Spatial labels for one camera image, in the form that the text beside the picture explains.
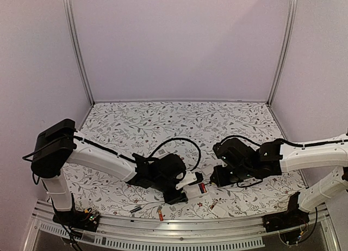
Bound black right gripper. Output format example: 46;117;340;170
210;165;253;187

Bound white small battery cover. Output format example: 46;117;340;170
201;165;214;178

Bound small white remote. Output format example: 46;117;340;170
183;184;209;200

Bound orange AAA battery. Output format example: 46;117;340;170
157;206;164;222

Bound long white remote with buttons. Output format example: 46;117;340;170
157;149;168;156

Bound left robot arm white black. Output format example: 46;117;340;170
23;119;196;226

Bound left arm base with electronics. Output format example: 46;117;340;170
52;193;100;232

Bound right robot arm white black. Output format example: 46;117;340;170
210;134;347;227

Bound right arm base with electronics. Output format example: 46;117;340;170
262;192;309;245

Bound red purple batteries in remote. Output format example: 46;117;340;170
198;183;207;194

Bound floral patterned table mat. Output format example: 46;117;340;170
64;102;306;219

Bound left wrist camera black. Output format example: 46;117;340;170
176;171;203;190

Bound right aluminium frame post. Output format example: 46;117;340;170
267;0;298;108

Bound aluminium frame post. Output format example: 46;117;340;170
267;0;298;108
63;0;95;107

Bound left aluminium frame post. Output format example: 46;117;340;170
63;0;95;107

